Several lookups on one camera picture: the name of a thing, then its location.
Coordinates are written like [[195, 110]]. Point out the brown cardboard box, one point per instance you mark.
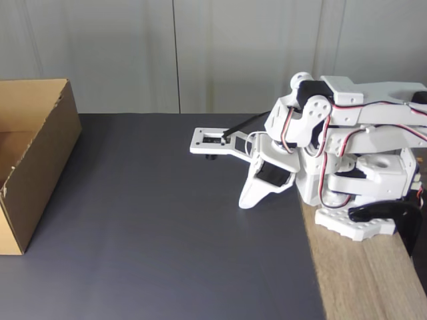
[[50, 150]]

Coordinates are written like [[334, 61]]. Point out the dark grey table mat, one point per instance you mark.
[[150, 216]]

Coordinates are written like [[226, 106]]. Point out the black table clamp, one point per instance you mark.
[[407, 226]]

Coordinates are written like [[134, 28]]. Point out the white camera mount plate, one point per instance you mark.
[[200, 143]]

